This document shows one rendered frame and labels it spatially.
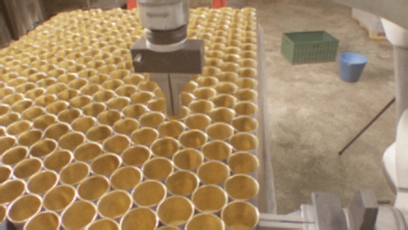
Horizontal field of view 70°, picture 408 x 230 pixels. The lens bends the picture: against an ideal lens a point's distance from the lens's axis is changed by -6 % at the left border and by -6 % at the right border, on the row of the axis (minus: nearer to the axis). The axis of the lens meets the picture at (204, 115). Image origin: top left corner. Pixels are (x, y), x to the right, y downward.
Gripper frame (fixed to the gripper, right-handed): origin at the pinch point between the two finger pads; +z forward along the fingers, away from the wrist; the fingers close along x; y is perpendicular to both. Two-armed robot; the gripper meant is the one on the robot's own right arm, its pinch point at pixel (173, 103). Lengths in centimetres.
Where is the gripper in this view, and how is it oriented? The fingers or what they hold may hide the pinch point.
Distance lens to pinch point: 64.5
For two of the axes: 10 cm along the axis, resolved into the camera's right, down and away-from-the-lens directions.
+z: 0.4, 8.2, 5.8
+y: -1.3, 5.8, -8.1
